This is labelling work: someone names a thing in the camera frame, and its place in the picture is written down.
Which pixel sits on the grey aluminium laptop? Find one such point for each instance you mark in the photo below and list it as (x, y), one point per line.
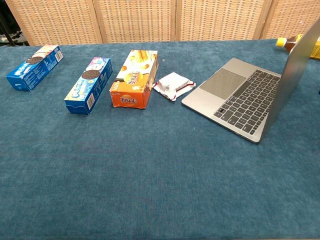
(235, 97)

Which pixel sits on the white snack packet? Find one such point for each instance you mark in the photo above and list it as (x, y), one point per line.
(172, 85)

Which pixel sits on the orange biscuit box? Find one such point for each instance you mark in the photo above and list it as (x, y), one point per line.
(135, 80)

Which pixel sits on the blue table cloth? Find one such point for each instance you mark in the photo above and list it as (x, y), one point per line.
(125, 175)

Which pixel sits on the blue Oreo box purple end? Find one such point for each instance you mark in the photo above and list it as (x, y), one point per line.
(87, 87)

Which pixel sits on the wicker folding screen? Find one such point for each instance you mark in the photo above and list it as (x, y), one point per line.
(137, 20)

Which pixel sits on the blue Oreo box pink end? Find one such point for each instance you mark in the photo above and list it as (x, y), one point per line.
(37, 68)

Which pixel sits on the tea bottle yellow label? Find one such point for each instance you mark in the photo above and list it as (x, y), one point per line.
(282, 42)

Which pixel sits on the black tripod stand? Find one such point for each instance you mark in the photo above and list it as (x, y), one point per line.
(7, 32)

